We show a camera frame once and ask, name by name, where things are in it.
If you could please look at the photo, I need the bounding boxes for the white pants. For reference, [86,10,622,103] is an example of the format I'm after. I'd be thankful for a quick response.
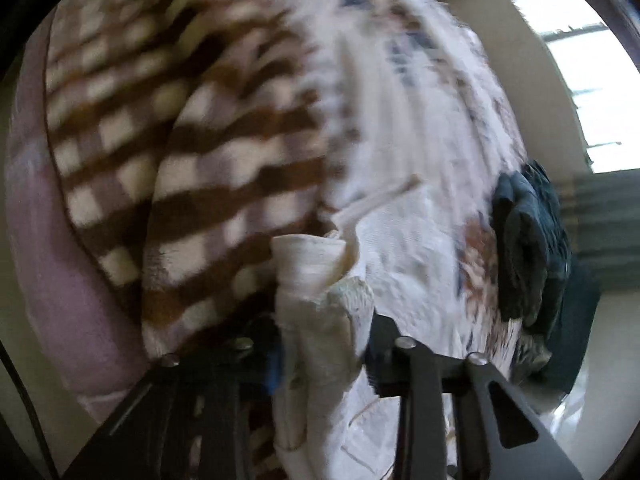
[271,180,469,479]

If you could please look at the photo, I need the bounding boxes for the window with white frame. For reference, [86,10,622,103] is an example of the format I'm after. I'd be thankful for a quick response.
[511,0,639,174]

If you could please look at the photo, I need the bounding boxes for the floral bed blanket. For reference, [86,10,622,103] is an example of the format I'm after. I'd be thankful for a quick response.
[43,0,526,396]

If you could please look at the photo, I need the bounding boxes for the right teal curtain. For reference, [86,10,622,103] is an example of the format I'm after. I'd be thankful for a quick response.
[559,169,640,292]

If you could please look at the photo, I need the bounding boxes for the dark teal blanket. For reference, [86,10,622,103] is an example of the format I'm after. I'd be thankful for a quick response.
[527,257,601,394]

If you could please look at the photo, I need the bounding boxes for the folded blue jeans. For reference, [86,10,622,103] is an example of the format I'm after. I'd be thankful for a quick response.
[490,160,572,338]

